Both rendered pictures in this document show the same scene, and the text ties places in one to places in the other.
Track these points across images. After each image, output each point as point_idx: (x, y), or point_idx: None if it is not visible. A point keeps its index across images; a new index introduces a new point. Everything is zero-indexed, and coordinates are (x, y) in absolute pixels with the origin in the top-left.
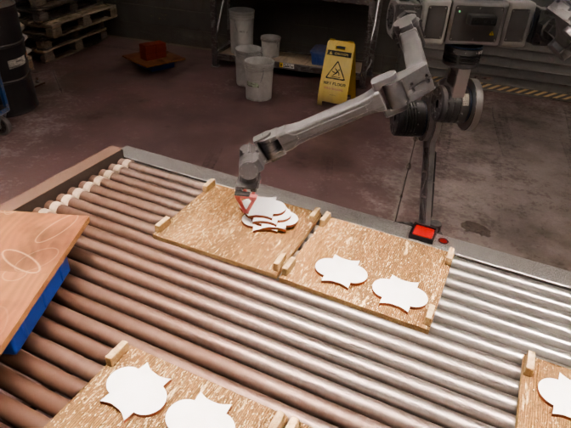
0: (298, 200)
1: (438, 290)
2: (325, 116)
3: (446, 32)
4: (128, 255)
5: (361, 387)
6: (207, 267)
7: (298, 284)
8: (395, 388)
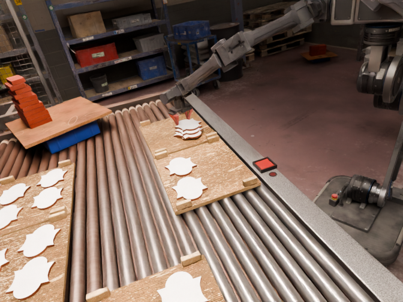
0: (223, 128)
1: (213, 196)
2: (196, 70)
3: (355, 14)
4: (123, 132)
5: (114, 220)
6: (143, 147)
7: (156, 165)
8: (123, 229)
